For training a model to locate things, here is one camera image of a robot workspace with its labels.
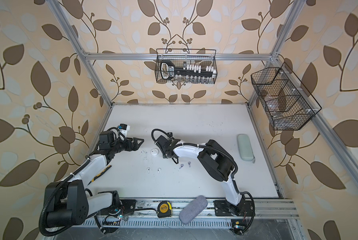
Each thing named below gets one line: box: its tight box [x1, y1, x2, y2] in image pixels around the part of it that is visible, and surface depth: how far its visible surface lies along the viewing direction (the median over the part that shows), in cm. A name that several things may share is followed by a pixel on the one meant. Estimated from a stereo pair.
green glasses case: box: [237, 134, 255, 164], surface depth 98 cm
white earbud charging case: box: [150, 147, 160, 156], surface depth 95 cm
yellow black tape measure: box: [157, 200, 173, 218], surface depth 73 cm
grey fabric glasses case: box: [179, 195, 208, 225], surface depth 72 cm
